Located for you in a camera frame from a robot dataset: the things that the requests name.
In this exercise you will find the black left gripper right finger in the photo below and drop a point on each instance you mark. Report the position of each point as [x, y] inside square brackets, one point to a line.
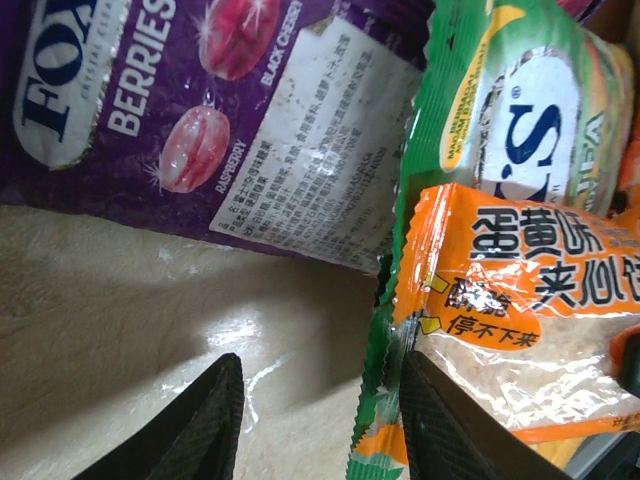
[450, 440]

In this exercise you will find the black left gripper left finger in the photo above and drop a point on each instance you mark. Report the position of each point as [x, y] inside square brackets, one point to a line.
[200, 440]

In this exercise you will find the orange egg yolk snack packet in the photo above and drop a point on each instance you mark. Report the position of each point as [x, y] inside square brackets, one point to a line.
[500, 310]

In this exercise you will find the purple Fox's berries candy bag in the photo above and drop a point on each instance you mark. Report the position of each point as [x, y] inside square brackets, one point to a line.
[150, 125]

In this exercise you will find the green Fox's candy bag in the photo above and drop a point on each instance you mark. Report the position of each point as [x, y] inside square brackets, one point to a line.
[525, 75]

